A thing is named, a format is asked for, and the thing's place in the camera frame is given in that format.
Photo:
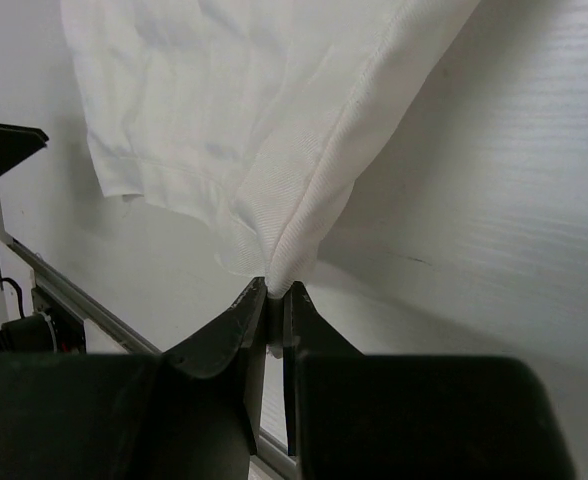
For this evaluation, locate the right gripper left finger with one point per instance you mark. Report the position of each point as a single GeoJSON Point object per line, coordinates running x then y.
{"type": "Point", "coordinates": [192, 412]}

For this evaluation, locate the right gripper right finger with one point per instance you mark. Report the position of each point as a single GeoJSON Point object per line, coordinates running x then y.
{"type": "Point", "coordinates": [350, 415]}

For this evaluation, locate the white pleated skirt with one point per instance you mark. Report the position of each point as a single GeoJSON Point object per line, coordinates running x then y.
{"type": "Point", "coordinates": [254, 117]}

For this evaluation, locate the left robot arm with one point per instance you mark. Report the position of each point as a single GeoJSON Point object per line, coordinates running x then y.
{"type": "Point", "coordinates": [14, 330]}

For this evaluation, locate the aluminium front table rail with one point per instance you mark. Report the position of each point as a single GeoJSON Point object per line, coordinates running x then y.
{"type": "Point", "coordinates": [272, 454]}

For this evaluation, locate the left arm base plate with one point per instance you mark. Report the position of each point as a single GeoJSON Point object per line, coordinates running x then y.
{"type": "Point", "coordinates": [66, 325]}

